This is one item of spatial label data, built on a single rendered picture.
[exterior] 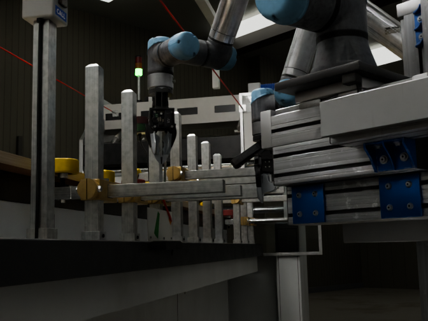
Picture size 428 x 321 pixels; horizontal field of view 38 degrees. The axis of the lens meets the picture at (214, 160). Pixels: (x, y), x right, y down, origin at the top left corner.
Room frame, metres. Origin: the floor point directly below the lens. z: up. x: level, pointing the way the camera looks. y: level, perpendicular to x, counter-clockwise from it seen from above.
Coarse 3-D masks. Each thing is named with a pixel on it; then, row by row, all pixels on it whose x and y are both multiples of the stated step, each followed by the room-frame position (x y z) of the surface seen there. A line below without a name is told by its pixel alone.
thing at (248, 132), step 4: (244, 116) 4.20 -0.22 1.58; (248, 116) 4.20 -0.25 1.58; (244, 120) 4.21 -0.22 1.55; (248, 120) 4.20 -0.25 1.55; (244, 124) 4.21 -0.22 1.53; (248, 124) 4.20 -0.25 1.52; (244, 128) 4.21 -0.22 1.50; (248, 128) 4.20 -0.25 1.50; (244, 132) 4.21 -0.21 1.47; (248, 132) 4.20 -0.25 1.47; (244, 136) 4.21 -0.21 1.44; (248, 136) 4.20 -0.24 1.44; (252, 136) 4.19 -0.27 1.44; (248, 140) 4.20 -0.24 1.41; (252, 140) 4.19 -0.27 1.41; (248, 144) 4.20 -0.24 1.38; (252, 144) 4.19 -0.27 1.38
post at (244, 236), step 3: (243, 204) 3.67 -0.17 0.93; (246, 204) 3.69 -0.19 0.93; (243, 207) 3.67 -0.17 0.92; (246, 207) 3.69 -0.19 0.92; (243, 210) 3.67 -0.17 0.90; (246, 210) 3.69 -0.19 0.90; (243, 213) 3.67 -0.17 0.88; (246, 213) 3.68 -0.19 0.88; (243, 216) 3.67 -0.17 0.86; (246, 216) 3.68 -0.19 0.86; (243, 225) 3.67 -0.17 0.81; (246, 225) 3.67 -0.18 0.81; (243, 228) 3.67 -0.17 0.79; (246, 228) 3.67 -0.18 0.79; (243, 231) 3.67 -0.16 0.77; (246, 231) 3.67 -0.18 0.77; (243, 234) 3.67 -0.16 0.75; (246, 234) 3.67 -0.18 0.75; (243, 237) 3.67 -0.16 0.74; (246, 237) 3.67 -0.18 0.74
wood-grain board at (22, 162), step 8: (0, 152) 1.34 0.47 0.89; (0, 160) 1.34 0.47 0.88; (8, 160) 1.37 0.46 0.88; (16, 160) 1.40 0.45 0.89; (24, 160) 1.44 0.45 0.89; (0, 168) 1.43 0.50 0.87; (8, 168) 1.43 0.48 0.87; (16, 168) 1.43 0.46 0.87; (24, 168) 1.44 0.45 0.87; (56, 176) 1.61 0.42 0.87; (72, 176) 1.69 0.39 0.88; (80, 176) 1.75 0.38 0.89; (72, 184) 1.80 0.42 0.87; (184, 208) 3.00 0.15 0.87; (200, 208) 3.20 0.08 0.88; (224, 216) 3.83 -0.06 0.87
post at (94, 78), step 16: (96, 64) 1.47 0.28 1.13; (96, 80) 1.47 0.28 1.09; (96, 96) 1.47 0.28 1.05; (96, 112) 1.47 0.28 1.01; (96, 128) 1.47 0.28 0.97; (96, 144) 1.47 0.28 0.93; (96, 160) 1.47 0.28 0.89; (96, 176) 1.47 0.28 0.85; (96, 208) 1.47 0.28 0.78; (96, 224) 1.47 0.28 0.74
